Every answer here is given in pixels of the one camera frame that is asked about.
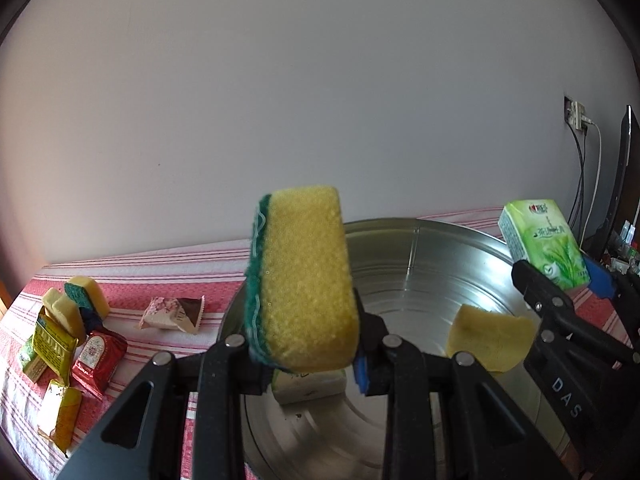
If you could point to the colourful small desk clutter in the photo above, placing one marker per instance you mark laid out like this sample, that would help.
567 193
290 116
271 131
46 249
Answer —
627 250

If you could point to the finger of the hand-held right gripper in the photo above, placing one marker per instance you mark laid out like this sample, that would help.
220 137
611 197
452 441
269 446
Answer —
550 305
602 277

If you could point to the plain yellow sponge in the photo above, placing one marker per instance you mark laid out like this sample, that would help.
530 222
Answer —
487 340
62 312

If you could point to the pink striped tablecloth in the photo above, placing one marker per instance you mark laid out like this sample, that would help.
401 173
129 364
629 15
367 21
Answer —
165 265

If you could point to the yellow-green printed packet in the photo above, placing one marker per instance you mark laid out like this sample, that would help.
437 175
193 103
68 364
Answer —
52 352

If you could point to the black monitor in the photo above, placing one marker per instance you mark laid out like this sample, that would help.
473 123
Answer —
622 185

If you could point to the green tissue pack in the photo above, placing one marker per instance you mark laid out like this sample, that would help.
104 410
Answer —
542 240

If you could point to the pink flower snack packet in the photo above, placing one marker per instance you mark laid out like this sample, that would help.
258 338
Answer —
167 312

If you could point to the yellow snack packet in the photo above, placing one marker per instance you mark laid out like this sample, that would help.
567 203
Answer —
62 412

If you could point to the red snack packet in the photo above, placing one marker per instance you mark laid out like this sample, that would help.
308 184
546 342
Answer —
97 360

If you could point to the white packet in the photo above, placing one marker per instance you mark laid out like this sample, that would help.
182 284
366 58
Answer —
310 386

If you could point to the dark blue cloth scrap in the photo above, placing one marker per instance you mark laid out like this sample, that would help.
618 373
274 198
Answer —
91 321

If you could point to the wall socket with plugs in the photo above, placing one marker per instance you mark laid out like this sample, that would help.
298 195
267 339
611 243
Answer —
577 112

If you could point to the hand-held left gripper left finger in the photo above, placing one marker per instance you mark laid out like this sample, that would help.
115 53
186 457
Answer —
220 385

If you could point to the round metal cookie tin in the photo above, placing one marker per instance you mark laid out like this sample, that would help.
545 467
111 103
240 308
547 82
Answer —
400 270

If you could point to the small green packet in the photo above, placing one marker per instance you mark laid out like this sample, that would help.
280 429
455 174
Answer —
29 362

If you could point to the yellow sponge with green scourer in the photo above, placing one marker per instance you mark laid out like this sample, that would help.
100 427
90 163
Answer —
90 292
305 280

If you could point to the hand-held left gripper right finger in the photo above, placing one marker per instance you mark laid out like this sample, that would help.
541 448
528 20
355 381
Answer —
362 376

